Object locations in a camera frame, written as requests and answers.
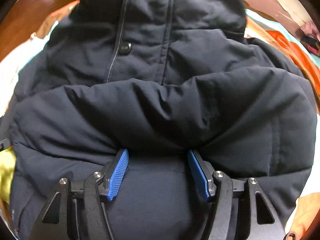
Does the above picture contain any colourful striped duvet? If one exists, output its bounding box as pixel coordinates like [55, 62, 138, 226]
[0, 0, 320, 238]

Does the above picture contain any dark navy padded jacket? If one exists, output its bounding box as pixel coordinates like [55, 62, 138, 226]
[4, 0, 318, 240]

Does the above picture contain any dark clothes pile by wall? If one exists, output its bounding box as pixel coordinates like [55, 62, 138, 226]
[296, 21, 319, 57]

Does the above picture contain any brown wooden headboard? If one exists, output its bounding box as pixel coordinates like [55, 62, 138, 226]
[1, 0, 75, 59]

